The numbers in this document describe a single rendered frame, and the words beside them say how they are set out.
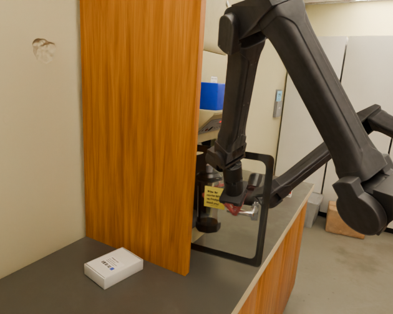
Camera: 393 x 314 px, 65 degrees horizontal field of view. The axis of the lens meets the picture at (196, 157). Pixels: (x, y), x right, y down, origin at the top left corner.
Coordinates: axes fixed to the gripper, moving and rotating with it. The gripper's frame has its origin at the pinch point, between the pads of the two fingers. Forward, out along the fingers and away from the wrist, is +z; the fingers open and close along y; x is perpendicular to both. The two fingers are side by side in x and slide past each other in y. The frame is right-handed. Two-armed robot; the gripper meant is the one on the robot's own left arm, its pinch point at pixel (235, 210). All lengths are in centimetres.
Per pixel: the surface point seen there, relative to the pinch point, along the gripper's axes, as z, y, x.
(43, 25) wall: -56, -12, -67
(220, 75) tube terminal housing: -27, -46, -19
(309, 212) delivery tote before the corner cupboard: 203, -203, 16
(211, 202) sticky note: 2.2, -3.4, -9.8
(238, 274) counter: 25.6, 6.4, 1.8
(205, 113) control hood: -26.5, -15.1, -13.4
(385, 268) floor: 202, -148, 90
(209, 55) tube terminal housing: -37, -40, -20
